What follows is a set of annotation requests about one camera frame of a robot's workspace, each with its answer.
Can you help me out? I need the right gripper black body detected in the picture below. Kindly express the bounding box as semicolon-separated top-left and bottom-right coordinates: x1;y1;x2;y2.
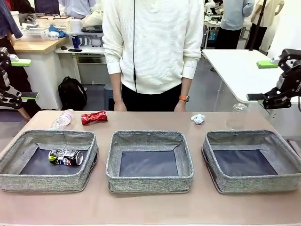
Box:
276;61;301;97

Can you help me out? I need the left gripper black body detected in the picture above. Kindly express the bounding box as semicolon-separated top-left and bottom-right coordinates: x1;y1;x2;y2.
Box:
0;67;10;89

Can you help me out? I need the clear plastic cup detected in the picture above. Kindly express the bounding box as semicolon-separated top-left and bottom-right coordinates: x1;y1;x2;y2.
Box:
225;103;248;131

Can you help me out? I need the clear plastic bottle pink label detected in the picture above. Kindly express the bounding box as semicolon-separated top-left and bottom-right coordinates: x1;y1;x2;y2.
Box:
49;109;75;131

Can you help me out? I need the crushed black drink can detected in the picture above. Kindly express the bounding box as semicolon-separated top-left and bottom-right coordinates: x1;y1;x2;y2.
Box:
48;149;84;167

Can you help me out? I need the white paper ball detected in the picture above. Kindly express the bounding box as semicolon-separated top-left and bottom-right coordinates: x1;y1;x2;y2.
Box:
190;113;206;125

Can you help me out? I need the crushed red drink can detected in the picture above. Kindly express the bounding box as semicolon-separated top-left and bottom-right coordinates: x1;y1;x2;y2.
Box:
81;110;109;126

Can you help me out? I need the person's left forearm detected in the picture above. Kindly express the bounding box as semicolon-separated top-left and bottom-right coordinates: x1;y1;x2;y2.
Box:
181;77;193;97

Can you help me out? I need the person's right forearm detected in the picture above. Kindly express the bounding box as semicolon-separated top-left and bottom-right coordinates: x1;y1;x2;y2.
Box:
109;72;124;102

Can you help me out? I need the person's left hand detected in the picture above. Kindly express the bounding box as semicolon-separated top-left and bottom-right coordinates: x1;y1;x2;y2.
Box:
174;100;188;112

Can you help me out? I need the person's right hand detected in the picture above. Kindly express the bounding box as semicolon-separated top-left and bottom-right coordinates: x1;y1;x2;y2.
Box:
114;98;128;112

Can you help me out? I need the wooden top side table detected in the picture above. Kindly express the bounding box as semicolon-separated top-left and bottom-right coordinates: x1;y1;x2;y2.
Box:
13;36;71;110

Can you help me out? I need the clear plastic container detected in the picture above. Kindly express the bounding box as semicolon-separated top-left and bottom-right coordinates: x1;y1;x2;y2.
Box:
23;28;49;42

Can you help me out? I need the bystander in blue jacket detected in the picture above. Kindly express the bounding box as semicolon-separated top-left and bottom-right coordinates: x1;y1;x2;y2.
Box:
0;0;42;121

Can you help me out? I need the white bucket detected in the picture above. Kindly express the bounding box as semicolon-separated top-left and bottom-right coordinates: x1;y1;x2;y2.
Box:
10;11;21;27

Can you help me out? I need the black tripod pole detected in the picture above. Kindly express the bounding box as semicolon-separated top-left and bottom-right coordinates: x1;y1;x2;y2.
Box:
249;0;268;51

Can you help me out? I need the bystander in cream jacket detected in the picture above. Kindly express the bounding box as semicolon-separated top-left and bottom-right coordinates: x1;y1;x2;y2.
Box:
246;0;285;51

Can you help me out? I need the blue cloth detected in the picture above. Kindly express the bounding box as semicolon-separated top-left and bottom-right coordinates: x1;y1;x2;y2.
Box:
48;25;69;38

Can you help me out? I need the white plastic crate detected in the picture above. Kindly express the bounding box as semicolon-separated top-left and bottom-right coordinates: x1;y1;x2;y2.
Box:
37;15;72;31

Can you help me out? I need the large white table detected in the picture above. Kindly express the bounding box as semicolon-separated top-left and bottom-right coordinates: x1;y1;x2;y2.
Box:
201;48;301;123

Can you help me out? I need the black backpack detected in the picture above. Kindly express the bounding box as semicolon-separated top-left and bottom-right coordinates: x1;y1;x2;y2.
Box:
58;76;88;111

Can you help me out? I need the bystander in dark clothes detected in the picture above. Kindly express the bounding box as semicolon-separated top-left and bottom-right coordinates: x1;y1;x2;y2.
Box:
30;0;61;15

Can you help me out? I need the white paper roll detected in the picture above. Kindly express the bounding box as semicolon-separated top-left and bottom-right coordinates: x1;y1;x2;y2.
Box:
70;19;82;33

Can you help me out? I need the bystander in pale blue sweater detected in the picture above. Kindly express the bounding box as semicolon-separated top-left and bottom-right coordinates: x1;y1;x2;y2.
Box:
215;0;255;50

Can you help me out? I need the white desk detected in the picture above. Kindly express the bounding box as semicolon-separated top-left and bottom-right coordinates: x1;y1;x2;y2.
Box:
55;46;107;84

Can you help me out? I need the bystander in light blue shirt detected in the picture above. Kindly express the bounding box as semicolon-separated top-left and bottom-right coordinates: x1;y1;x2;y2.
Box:
58;0;97;19

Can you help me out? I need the cream fabric bag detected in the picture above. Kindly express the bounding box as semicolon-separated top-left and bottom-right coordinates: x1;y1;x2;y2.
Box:
81;10;104;28

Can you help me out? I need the grey fabric basket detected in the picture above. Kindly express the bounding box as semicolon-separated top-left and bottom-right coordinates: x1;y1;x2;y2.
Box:
105;130;195;194
201;130;301;194
0;129;99;193

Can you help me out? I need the person in white sweater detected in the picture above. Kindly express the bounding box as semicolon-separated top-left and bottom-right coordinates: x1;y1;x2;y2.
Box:
102;0;205;112

